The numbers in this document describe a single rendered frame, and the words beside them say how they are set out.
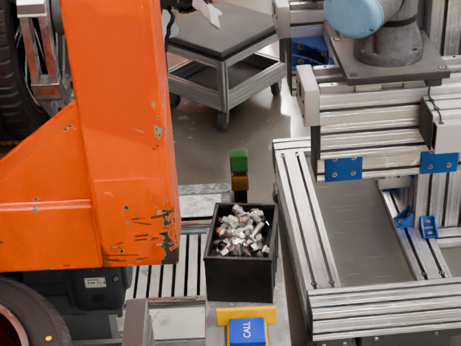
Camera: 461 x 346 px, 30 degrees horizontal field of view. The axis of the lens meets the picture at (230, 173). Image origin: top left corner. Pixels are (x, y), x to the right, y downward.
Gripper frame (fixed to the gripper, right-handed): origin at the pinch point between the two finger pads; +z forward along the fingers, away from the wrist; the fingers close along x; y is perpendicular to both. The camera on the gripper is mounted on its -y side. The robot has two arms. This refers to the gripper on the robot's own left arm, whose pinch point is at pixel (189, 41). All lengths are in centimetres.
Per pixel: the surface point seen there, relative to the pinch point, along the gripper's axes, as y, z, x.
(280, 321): -1, 62, -6
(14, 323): -33, 50, 33
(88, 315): 6, 52, 52
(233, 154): 7.5, 25.0, 0.6
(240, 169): 8.5, 28.5, 0.4
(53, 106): 2.2, 0.1, 45.2
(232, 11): 138, -53, 69
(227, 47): 112, -32, 60
